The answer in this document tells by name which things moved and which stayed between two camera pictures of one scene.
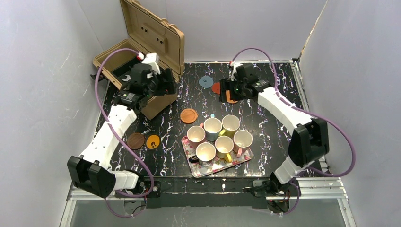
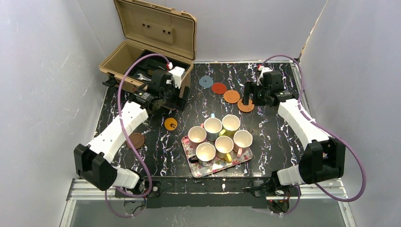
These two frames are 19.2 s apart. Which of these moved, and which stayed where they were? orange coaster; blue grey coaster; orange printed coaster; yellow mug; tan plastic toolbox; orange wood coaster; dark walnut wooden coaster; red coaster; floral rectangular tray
Moved: orange coaster; orange printed coaster; tan plastic toolbox
Stayed: orange wood coaster; blue grey coaster; dark walnut wooden coaster; floral rectangular tray; red coaster; yellow mug
